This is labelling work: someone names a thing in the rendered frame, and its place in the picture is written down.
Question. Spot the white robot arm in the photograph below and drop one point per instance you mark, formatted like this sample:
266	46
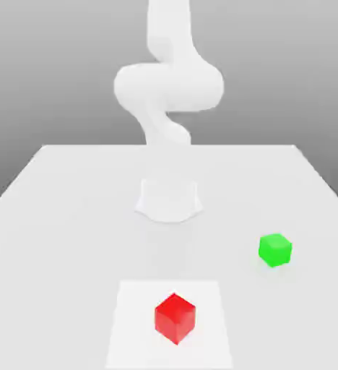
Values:
169	86

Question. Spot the small green cube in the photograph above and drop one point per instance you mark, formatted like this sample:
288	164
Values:
274	250

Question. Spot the small red cube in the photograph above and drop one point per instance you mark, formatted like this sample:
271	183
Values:
174	318

